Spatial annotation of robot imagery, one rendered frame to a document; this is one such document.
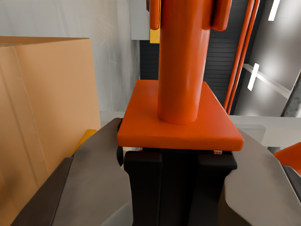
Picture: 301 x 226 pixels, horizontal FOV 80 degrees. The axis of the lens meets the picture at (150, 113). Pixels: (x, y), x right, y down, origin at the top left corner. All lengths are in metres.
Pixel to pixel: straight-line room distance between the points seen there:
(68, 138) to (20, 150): 0.08
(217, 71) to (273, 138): 10.21
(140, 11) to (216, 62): 5.70
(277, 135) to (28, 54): 1.46
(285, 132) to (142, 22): 6.56
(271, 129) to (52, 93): 1.37
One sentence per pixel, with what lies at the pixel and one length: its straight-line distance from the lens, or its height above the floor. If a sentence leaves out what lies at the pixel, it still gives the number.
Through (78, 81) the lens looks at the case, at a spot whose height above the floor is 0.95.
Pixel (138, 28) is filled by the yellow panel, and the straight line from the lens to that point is 7.48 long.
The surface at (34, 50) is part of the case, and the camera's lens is 0.21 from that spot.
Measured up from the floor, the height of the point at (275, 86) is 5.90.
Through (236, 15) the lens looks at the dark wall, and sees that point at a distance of 11.30.
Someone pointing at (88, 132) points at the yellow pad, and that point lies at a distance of 0.31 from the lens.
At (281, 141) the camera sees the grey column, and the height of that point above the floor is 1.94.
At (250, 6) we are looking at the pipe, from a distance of 8.27.
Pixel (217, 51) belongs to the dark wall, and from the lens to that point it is 11.31.
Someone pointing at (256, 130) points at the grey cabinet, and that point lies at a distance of 1.35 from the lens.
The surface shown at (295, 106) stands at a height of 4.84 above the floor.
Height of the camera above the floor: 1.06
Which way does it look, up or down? 2 degrees down
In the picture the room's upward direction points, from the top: 92 degrees clockwise
